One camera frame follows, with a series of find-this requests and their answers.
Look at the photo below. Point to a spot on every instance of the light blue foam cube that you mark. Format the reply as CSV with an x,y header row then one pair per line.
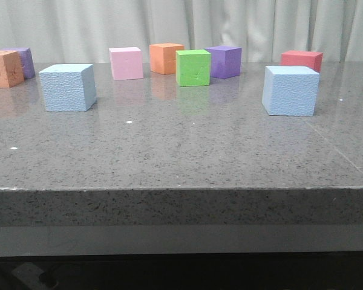
x,y
290,90
68,87

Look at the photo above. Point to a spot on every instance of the green foam cube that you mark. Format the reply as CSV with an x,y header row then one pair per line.
x,y
193,67

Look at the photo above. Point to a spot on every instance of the orange foam cube centre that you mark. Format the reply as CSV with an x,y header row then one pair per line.
x,y
163,57

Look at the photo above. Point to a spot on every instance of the orange foam cube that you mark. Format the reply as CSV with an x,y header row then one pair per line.
x,y
11,73
163,57

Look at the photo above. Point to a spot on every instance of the purple foam cube centre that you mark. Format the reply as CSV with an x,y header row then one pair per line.
x,y
225,61

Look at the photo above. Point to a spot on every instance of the purple foam cube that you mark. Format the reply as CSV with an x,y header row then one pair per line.
x,y
225,61
26,61

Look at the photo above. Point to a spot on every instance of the pink foam cube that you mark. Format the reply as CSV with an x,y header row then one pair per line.
x,y
126,63

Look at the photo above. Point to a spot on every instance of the red foam cube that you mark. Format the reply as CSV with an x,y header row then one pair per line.
x,y
311,59

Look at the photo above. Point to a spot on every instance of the white pleated curtain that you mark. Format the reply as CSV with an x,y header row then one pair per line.
x,y
84,31

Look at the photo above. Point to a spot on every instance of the purple foam cube left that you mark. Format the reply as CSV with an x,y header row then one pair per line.
x,y
26,61

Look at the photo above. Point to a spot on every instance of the orange foam cube left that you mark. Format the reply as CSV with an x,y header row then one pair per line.
x,y
11,73

